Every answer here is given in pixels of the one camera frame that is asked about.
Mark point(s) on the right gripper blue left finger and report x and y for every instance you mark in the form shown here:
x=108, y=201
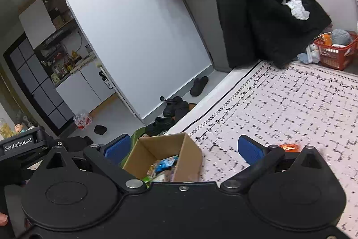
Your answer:
x=117, y=149

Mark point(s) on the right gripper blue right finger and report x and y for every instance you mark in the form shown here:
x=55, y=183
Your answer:
x=250, y=150

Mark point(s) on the orange snack packet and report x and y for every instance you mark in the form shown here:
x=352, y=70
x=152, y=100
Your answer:
x=293, y=148

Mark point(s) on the blue snack packet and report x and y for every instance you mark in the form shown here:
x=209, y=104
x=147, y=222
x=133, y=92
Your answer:
x=166, y=164

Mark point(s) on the left hand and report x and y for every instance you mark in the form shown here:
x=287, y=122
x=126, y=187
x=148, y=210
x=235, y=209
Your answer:
x=3, y=219

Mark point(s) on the black slipper in hallway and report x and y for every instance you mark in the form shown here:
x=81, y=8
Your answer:
x=100, y=130

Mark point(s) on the red white bottle pack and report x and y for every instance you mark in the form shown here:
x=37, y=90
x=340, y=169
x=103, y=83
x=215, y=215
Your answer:
x=82, y=120

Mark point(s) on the brown cardboard box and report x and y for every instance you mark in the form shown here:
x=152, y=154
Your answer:
x=148, y=150

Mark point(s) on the patterned white bed cover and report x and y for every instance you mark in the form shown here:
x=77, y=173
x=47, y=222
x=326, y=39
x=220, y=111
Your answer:
x=300, y=104

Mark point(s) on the white kitchen cabinet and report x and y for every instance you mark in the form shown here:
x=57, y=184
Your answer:
x=85, y=89

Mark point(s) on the pile of black shoes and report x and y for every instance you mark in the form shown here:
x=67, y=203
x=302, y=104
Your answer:
x=175, y=109

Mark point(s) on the black slipper near door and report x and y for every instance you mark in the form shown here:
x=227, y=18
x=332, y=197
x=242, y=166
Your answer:
x=198, y=86

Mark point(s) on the black coat pile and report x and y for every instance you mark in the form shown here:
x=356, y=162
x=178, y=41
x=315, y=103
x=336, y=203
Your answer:
x=266, y=30

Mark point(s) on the orange plastic basket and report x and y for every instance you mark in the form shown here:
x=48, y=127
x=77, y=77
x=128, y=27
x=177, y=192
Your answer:
x=336, y=57

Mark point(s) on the white crumpled cloth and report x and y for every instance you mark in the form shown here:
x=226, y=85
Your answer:
x=297, y=9

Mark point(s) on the grey door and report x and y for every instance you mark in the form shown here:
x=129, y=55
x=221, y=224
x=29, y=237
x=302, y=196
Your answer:
x=205, y=17

